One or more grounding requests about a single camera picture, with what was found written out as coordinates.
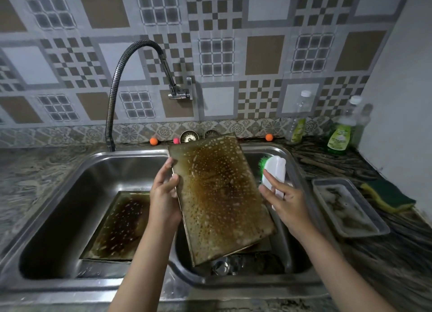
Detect person's right hand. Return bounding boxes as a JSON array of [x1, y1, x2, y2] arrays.
[[259, 169, 316, 238]]

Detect person's left hand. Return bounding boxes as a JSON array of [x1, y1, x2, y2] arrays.
[[149, 157, 183, 227]]

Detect white scrub brush green bristles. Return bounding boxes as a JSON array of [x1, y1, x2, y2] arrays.
[[258, 155, 287, 210]]

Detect greasy brown baking tray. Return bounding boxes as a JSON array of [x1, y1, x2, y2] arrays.
[[168, 133, 278, 267]]

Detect person's left forearm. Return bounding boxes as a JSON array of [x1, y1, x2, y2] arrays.
[[108, 217, 183, 312]]

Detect person's right forearm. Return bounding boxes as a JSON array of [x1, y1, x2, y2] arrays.
[[287, 221, 390, 312]]

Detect round metal sink strainer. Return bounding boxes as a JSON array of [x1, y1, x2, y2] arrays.
[[180, 130, 200, 144]]

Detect burnt dirty baking tray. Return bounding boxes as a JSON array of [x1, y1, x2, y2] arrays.
[[80, 191, 151, 262]]

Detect clear plastic bottle white cap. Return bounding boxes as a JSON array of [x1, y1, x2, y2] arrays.
[[285, 90, 313, 144]]

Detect shiny metal drain piece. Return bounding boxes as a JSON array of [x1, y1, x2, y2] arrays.
[[212, 254, 244, 276]]

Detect small metal tray with foam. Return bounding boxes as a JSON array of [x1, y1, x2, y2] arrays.
[[311, 177, 391, 238]]

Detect green dish soap bottle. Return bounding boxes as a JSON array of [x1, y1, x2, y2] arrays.
[[326, 95, 363, 155]]

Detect stainless steel double sink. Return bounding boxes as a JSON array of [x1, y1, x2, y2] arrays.
[[0, 143, 338, 302]]

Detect green and yellow sponge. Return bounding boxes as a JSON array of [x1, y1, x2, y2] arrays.
[[360, 180, 416, 214]]

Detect flexible metal faucet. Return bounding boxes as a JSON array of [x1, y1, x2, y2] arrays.
[[105, 39, 194, 152]]

